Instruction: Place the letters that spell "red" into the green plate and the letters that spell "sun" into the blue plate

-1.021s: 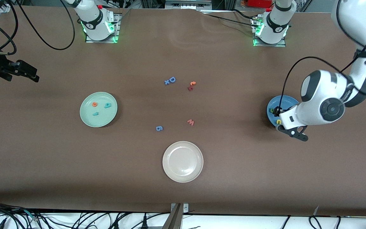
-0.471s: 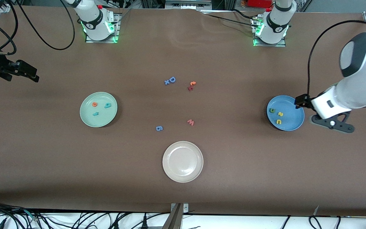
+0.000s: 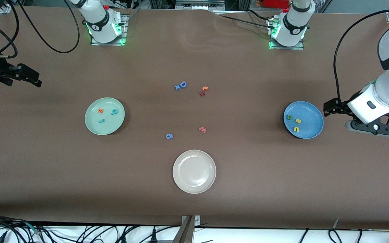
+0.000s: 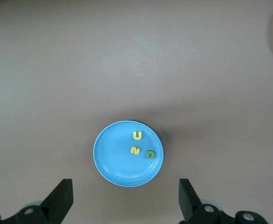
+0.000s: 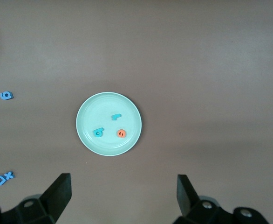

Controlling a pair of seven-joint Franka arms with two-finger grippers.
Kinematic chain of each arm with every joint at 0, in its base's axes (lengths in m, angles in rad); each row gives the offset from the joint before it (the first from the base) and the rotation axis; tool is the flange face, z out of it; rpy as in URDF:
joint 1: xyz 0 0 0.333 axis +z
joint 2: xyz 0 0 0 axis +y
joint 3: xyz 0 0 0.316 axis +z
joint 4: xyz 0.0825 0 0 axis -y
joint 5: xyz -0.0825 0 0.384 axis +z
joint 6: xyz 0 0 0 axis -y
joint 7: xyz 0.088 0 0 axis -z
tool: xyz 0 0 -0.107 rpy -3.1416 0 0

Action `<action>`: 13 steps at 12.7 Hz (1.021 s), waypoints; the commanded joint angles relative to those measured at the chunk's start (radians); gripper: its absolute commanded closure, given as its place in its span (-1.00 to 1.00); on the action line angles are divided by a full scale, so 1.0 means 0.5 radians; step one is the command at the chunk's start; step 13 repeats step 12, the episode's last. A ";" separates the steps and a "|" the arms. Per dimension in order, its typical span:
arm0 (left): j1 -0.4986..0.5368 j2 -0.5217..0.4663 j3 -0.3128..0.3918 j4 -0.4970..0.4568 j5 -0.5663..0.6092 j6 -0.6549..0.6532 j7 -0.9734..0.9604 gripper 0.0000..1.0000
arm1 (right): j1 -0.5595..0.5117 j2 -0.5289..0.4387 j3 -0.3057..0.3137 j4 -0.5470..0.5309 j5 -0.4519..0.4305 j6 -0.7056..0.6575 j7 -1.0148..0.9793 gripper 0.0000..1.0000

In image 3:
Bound grey metal box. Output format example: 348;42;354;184
175;0;226;11

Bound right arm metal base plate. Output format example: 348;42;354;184
90;13;127;46

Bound metal table edge bracket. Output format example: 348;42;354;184
172;215;202;243

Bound red box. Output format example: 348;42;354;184
263;0;290;8

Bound aluminium frame rail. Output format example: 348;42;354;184
0;0;12;46

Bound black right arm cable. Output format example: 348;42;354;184
0;0;80;60

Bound brown table cover sheet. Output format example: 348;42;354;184
0;5;389;231

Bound beige plate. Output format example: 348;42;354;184
172;150;217;194

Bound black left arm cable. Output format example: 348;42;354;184
333;8;389;100

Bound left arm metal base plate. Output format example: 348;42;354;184
269;17;305;50

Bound blue plate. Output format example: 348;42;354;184
283;101;324;139

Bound teal cable connector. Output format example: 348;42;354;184
22;221;41;235

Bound light green plate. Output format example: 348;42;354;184
84;97;126;136

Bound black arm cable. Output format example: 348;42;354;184
0;0;80;60
333;8;389;100

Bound black tabletop cable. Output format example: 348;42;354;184
215;9;276;30

